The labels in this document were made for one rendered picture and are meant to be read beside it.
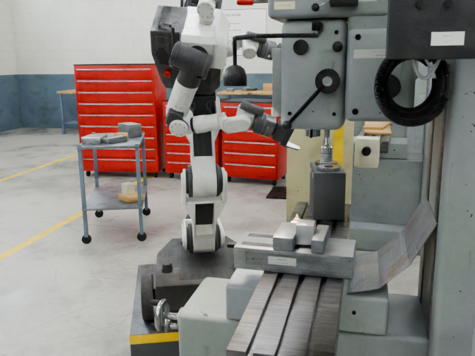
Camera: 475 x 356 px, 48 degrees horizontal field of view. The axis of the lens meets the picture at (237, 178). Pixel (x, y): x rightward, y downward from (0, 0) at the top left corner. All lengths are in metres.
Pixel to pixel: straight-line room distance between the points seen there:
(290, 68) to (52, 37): 11.18
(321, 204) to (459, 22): 0.99
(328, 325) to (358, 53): 0.74
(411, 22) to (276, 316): 0.76
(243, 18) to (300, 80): 9.40
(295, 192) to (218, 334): 1.88
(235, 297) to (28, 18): 11.57
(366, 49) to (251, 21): 9.42
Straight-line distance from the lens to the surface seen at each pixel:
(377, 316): 1.68
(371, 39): 1.55
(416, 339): 1.74
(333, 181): 2.06
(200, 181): 2.27
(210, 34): 2.11
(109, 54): 11.95
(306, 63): 1.58
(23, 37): 13.00
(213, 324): 1.79
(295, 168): 3.49
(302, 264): 1.57
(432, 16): 1.31
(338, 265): 1.55
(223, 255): 2.65
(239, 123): 2.07
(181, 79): 2.04
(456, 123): 1.47
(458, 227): 1.53
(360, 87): 1.55
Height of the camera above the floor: 1.52
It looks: 13 degrees down
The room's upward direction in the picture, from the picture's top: 1 degrees counter-clockwise
